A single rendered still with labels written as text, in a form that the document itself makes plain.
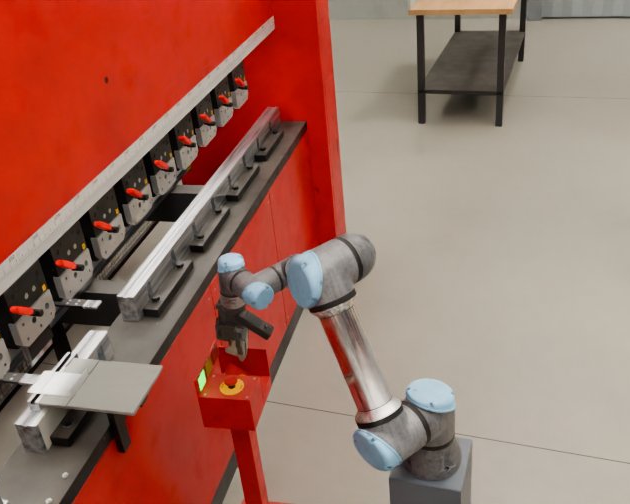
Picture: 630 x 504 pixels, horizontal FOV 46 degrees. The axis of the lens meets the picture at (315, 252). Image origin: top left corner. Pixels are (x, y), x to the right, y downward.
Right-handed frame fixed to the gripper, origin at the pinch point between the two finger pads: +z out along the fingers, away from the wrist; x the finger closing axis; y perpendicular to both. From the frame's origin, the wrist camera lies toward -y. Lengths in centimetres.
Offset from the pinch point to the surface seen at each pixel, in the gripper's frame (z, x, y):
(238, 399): 3.1, 14.9, -2.2
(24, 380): -15, 37, 48
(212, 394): 3.8, 13.6, 6.1
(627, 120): 66, -397, -182
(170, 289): -6.7, -21.1, 31.0
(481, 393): 75, -82, -78
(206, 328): 12.2, -26.6, 22.0
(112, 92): -73, -21, 41
